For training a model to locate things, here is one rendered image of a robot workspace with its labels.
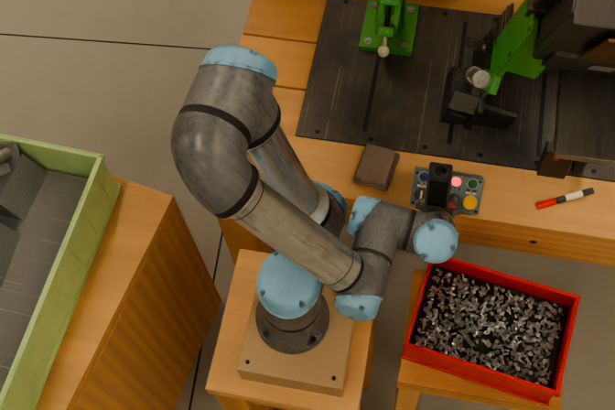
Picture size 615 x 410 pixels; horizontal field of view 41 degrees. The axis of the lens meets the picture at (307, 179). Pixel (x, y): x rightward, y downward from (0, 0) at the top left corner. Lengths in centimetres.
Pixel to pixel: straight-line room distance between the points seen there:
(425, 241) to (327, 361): 38
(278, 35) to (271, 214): 92
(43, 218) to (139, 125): 113
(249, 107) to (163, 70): 197
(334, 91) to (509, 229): 52
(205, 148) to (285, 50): 92
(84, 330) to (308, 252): 76
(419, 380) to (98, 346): 71
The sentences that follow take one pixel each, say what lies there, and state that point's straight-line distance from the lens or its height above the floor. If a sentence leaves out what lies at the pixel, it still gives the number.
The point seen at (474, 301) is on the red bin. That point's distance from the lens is 177.
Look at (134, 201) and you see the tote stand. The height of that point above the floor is 79.
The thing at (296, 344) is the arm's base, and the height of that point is 97.
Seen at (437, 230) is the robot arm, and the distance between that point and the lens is 142.
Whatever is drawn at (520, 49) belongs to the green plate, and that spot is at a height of 121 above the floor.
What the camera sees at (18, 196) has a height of 89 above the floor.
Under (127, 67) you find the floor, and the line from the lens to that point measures 322.
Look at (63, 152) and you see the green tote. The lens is 193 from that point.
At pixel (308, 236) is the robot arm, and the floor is 136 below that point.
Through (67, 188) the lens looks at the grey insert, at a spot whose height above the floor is 85.
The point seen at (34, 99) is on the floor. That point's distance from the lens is 325.
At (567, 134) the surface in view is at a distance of 168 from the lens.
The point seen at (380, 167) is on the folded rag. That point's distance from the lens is 182.
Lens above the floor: 254
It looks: 63 degrees down
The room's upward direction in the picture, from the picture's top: 7 degrees counter-clockwise
